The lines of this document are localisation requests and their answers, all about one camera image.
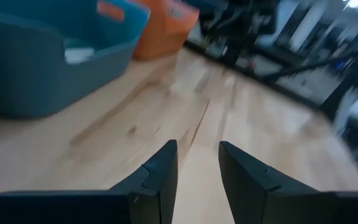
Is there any black diagonal beam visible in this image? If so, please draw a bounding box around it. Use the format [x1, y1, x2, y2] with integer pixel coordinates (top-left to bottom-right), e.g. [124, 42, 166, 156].
[261, 46, 358, 83]

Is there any silver fork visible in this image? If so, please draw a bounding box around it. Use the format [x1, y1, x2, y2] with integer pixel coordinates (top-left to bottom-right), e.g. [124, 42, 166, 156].
[63, 46, 95, 65]

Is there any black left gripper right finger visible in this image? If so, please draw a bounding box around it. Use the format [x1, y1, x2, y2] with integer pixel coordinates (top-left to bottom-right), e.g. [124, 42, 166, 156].
[218, 141, 319, 224]

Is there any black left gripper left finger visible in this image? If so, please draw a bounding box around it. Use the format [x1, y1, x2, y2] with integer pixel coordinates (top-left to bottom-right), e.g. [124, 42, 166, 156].
[109, 139, 178, 224]

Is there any teal plastic bin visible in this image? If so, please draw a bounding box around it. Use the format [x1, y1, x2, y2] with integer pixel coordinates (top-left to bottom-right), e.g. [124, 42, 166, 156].
[0, 0, 151, 119]

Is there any black right mounting frame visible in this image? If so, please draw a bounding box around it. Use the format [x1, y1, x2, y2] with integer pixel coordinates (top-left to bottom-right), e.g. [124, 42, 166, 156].
[183, 40, 332, 118]

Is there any orange plastic bin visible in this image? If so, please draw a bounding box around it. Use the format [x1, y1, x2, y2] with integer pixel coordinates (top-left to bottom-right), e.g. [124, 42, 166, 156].
[97, 0, 201, 61]

